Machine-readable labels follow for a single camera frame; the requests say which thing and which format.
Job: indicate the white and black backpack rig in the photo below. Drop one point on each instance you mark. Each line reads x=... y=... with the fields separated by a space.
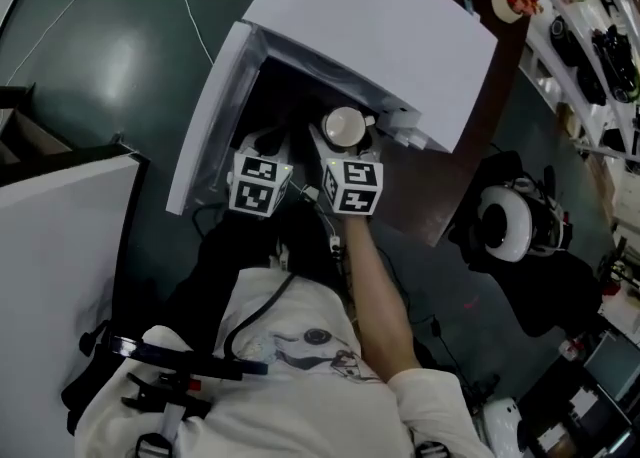
x=520 y=216

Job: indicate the person's white shirt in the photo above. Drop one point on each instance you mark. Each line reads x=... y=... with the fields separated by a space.
x=300 y=406

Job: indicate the person's legs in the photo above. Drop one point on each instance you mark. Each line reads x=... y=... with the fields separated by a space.
x=305 y=236

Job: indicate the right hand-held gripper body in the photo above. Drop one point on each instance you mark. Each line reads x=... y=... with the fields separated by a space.
x=357 y=186

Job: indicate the person's left forearm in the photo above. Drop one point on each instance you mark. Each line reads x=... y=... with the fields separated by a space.
x=225 y=256

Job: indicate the brown cardboard box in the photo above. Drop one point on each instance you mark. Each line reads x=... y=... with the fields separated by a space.
x=30 y=141

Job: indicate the person's right forearm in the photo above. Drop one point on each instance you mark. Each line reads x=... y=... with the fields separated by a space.
x=380 y=296

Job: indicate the white shelving rack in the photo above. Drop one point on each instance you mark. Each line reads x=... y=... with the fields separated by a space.
x=600 y=11

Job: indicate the white ceramic mug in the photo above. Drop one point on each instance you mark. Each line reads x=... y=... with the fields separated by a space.
x=345 y=126

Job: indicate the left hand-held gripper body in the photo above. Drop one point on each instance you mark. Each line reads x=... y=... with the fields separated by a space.
x=255 y=191

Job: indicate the white microwave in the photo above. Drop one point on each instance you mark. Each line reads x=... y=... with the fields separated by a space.
x=375 y=36

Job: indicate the dark wooden table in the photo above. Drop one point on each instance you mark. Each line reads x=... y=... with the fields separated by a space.
x=475 y=171

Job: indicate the white desk panel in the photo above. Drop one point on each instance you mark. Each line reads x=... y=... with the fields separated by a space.
x=50 y=296

